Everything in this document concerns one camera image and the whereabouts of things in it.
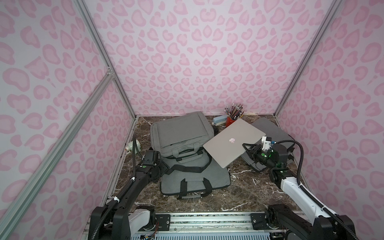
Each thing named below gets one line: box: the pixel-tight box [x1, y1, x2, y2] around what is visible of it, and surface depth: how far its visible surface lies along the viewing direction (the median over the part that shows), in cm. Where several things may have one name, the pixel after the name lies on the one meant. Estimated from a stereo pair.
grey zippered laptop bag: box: [150, 111, 215, 159], surface depth 99 cm
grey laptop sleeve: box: [160, 148, 231, 199], surface depth 87 cm
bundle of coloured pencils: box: [224, 103, 245, 120], surface depth 103 cm
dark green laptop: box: [202, 118, 266, 169], surface depth 93 cm
